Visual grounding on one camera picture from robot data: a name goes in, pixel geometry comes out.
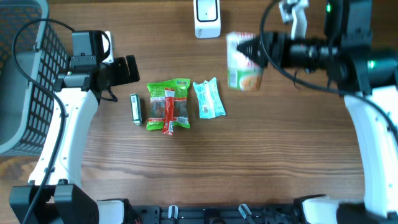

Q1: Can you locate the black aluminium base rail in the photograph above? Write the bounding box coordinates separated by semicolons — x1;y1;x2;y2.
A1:
128;204;301;224

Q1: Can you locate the light green snack packet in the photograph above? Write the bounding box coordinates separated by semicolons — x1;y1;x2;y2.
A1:
193;77;226;119

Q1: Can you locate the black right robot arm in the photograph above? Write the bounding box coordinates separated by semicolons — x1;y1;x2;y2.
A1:
237;0;397;223

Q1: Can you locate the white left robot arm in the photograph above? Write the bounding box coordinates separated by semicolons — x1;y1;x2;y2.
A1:
9;30;139;223

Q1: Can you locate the red and white sachet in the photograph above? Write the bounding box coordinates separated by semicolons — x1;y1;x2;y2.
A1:
162;88;175;136

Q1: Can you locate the bright green snack bag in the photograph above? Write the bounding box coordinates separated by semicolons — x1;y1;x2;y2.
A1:
146;78;190;135

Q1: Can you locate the cup noodles cup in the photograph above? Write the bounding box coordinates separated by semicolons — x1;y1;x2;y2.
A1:
226;32;263;91

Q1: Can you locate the grey plastic lattice basket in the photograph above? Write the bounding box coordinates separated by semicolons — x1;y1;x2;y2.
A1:
1;1;68;156

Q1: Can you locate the green carton with barcode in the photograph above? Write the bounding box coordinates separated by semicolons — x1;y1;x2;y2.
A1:
130;94;142;126

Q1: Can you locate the white barcode scanner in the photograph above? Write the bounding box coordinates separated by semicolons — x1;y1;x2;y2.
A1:
193;0;221;39

